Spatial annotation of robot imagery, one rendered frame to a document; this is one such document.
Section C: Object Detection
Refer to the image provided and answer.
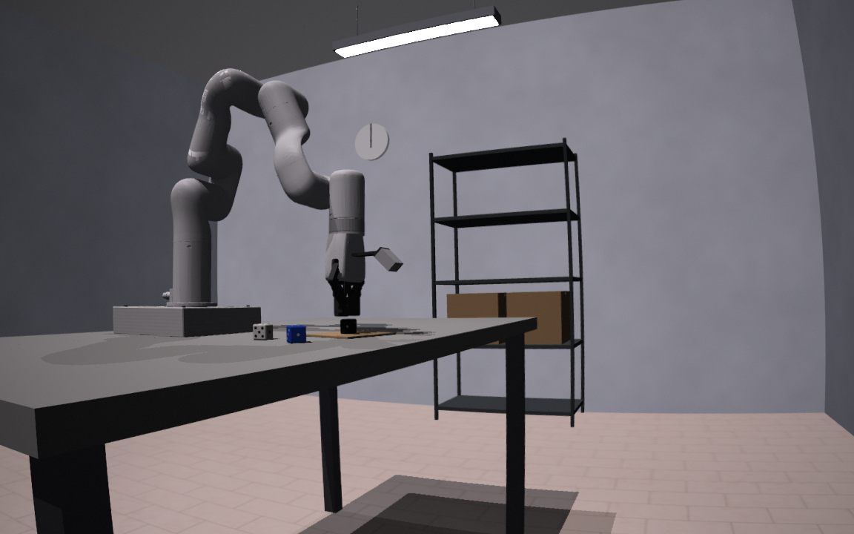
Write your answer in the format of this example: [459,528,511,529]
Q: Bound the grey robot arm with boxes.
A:
[162,68,365,307]

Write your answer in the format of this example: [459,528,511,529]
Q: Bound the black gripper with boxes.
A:
[325,231,365,317]

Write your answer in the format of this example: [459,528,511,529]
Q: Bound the white die with black pips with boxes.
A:
[253,323,273,340]

